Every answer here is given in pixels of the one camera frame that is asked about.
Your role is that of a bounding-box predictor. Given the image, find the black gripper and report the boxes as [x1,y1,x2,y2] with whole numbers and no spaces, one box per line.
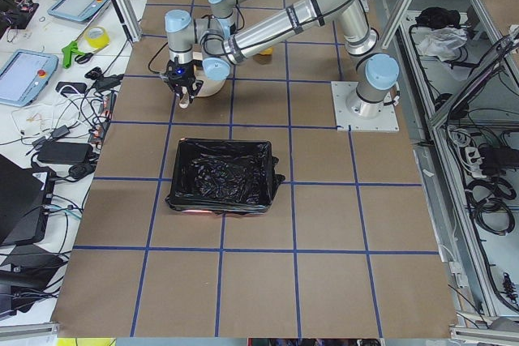
[159,60,203,103]

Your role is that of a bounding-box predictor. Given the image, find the beige plastic dustpan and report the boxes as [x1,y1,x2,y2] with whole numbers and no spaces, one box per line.
[193,51,225,97]

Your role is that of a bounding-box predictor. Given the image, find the round golden bread roll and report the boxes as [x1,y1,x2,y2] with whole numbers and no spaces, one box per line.
[254,47,274,65]

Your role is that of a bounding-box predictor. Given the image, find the bin with black bag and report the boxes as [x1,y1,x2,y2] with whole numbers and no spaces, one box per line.
[165,138,285,216]

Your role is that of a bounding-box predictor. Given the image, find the yellow tape roll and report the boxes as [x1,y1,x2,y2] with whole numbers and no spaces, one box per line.
[84,26,110,49]

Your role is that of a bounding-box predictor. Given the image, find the black phone on desk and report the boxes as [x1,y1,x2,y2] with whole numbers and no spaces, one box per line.
[55,81,87,95]

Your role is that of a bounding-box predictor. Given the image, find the black scissors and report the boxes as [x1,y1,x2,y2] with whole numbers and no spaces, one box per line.
[75,48,102,65]

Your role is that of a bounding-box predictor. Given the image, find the far blue teach pendant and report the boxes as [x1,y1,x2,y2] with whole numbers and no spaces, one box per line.
[47,0,109,22]

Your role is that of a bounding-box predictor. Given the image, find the blue teach pendant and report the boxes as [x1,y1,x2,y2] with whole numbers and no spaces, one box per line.
[1,49,58,107]
[47,0,109,22]

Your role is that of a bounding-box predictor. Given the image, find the black power brick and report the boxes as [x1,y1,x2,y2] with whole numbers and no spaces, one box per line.
[37,142,93,164]

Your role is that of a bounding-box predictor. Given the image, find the near blue teach pendant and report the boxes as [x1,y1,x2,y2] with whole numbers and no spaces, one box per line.
[1,49,58,107]

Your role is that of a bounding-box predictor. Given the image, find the black laptop computer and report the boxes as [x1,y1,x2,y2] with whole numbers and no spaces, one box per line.
[1,156,56,246]

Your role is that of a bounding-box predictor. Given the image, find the black cloth bundle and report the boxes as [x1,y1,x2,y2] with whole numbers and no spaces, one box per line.
[415,6,461,29]

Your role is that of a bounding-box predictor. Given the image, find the crumpled white cloth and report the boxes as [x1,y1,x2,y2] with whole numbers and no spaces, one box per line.
[417,27,468,62]

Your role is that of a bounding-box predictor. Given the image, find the white power strip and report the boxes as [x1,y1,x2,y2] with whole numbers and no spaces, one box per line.
[464,146,487,179]

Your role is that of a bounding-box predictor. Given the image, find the green handled tool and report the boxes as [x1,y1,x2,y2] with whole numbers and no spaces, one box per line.
[61,40,84,69]

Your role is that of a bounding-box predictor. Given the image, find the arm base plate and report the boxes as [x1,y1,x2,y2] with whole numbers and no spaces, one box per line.
[331,81,400,133]

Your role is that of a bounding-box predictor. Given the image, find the coiled black cables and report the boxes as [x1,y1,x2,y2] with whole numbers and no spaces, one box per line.
[464,175,518,237]

